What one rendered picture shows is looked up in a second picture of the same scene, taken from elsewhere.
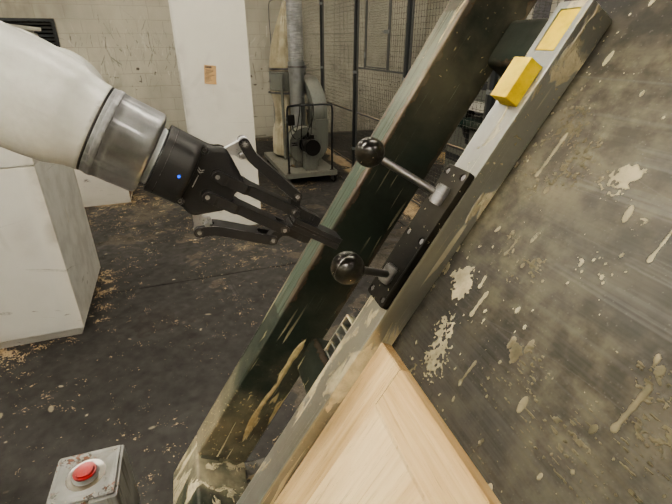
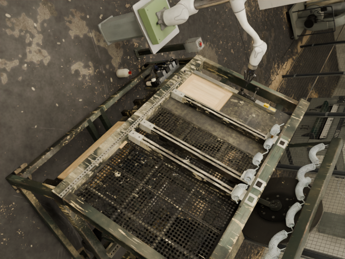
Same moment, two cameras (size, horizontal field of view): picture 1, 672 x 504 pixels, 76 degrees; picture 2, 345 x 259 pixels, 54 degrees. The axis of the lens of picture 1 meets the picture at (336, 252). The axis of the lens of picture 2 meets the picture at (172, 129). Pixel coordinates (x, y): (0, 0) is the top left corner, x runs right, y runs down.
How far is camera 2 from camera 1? 2.99 m
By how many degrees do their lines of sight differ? 22
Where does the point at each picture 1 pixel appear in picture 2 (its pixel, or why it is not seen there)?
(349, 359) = (229, 89)
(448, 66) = (275, 97)
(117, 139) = (252, 67)
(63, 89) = (255, 63)
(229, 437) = (207, 66)
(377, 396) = (226, 94)
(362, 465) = (218, 93)
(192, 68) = not seen: outside the picture
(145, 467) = not seen: hidden behind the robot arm
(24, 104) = (253, 61)
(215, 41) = not seen: outside the picture
